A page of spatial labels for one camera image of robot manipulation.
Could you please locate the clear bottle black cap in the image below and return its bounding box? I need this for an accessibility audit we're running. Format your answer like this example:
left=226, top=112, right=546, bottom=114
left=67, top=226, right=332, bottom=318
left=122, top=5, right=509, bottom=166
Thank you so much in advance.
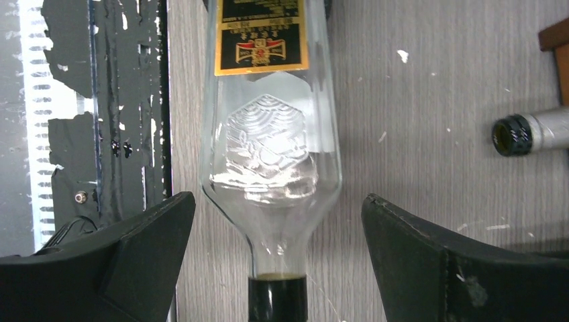
left=199, top=1, right=342, bottom=321

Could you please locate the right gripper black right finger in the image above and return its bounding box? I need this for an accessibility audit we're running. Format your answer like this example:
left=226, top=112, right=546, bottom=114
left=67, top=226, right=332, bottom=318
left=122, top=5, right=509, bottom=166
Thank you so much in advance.
left=361, top=194, right=568, bottom=321

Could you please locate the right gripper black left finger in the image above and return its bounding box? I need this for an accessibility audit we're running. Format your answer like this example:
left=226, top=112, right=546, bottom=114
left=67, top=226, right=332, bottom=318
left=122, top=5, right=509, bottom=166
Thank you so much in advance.
left=1, top=192, right=196, bottom=321

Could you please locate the brown wooden wine rack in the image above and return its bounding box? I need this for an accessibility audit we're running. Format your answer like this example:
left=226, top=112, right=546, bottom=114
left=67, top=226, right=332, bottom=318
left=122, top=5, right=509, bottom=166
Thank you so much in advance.
left=538, top=18, right=568, bottom=106

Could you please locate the brown bottle gold cap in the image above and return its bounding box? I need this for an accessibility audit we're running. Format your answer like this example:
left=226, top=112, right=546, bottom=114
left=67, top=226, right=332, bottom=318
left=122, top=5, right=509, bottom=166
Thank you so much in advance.
left=490, top=105, right=569, bottom=158

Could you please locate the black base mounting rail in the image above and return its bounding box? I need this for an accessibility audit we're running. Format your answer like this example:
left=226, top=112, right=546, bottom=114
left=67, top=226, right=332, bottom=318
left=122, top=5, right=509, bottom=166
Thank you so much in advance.
left=17, top=1, right=172, bottom=251

